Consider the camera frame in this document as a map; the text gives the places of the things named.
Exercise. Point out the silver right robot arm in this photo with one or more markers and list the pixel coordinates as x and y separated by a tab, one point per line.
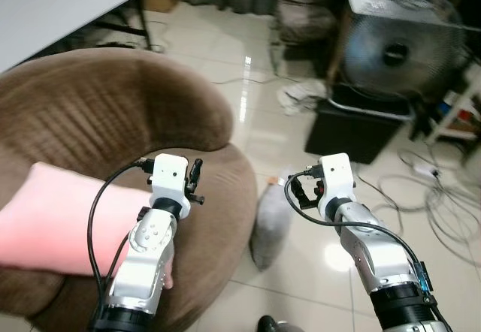
379	264

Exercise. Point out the brown round fabric sofa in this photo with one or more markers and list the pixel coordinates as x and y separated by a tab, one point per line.
90	107

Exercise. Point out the pink pillow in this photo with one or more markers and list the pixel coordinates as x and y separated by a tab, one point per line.
52	219

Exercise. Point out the black box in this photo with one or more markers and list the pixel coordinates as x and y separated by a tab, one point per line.
353	133

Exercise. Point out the white crumpled cloth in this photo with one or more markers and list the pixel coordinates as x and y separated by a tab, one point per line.
301	97

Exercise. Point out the white power strip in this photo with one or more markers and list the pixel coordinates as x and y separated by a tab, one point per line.
425	170

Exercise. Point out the grey round electric fan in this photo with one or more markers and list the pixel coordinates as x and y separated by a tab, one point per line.
398	46

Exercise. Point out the white shelf rack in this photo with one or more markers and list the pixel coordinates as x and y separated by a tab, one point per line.
460	110

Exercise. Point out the grey stuffed bag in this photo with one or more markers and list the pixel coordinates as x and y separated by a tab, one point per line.
304	13

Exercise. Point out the white table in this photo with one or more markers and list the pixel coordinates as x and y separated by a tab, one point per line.
52	9

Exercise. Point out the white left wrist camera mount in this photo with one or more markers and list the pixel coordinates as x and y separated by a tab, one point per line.
169	176

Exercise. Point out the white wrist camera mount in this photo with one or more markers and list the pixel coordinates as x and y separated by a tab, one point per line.
169	176
336	176

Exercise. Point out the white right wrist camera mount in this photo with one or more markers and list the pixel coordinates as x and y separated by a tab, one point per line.
336	176

